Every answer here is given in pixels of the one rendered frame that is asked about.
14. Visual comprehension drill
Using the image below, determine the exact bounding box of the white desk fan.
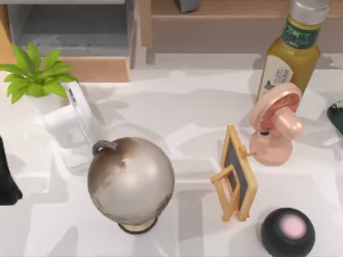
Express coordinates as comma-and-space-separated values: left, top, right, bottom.
42, 81, 95, 176

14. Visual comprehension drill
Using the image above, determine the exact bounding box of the wooden open shelf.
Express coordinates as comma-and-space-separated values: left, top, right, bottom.
140, 0, 343, 55

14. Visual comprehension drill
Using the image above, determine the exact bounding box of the green bottle with grey cap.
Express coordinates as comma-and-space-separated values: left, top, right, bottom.
255, 0, 330, 103

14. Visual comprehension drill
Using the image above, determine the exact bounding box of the green plant in white pot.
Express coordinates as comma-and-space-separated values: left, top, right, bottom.
0, 42, 79, 116

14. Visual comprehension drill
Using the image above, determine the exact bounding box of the framed blackboard with wooden stand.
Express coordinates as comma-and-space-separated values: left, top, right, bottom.
210, 124, 258, 222

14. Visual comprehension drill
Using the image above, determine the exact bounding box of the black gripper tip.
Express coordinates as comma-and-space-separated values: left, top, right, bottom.
0, 136, 23, 206

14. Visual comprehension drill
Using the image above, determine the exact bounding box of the pink desk fan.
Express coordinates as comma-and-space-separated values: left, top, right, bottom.
248, 82, 304, 166

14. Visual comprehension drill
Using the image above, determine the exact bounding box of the dark green object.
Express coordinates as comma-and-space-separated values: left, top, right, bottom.
326, 99, 343, 132

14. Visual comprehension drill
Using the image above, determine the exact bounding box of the pulled-out wooden drawer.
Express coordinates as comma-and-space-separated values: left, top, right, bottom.
0, 0, 139, 82

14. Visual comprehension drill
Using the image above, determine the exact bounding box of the pale wooden drawer front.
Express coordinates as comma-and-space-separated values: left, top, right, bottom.
0, 55, 132, 82

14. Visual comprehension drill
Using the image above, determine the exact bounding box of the black round speaker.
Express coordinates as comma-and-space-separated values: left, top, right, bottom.
260, 207, 316, 257

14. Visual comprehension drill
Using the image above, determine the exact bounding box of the dark grey object on shelf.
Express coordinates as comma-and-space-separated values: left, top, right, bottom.
175, 0, 200, 14

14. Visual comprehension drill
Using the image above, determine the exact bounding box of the grey and brown globe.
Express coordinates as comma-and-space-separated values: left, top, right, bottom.
87, 137, 176, 235

